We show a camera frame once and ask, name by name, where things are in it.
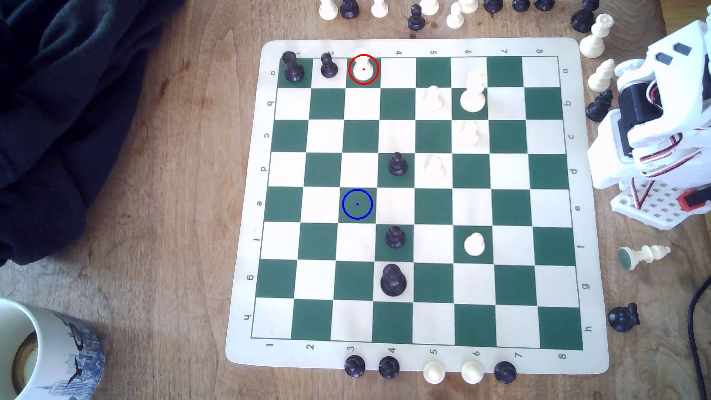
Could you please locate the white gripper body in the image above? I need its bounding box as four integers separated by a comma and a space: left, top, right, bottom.
614, 21, 711, 112

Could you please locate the white rook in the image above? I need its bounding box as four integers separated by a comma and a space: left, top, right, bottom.
353, 49, 376, 84

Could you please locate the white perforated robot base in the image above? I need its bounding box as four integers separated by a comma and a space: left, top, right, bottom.
610, 178, 711, 231

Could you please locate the white piece green felt base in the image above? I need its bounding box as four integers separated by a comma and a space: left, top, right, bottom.
618, 244, 671, 272

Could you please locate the green and cream chess mat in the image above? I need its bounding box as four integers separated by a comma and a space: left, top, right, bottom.
225, 37, 610, 375

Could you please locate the white bishop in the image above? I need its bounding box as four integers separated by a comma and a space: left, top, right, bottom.
588, 58, 616, 93

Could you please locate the white queen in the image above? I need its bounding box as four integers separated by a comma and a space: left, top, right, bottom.
579, 13, 614, 59

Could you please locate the black bishop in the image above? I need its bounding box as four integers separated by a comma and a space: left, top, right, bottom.
585, 89, 614, 122
380, 264, 408, 297

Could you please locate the red black clamp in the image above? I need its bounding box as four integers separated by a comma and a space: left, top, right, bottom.
680, 188, 711, 212

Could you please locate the white king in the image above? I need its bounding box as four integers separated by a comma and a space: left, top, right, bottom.
460, 69, 487, 113

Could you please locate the black knight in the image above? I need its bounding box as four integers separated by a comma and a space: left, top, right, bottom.
608, 303, 641, 333

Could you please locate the black rook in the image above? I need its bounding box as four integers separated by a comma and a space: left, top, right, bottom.
281, 51, 305, 83

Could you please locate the dark navy cloth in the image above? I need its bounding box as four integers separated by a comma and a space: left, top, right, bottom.
0, 0, 187, 266

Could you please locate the white mug blue print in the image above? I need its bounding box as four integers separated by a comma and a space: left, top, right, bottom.
0, 298, 106, 400

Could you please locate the black cable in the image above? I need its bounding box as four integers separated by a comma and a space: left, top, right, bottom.
688, 277, 711, 400

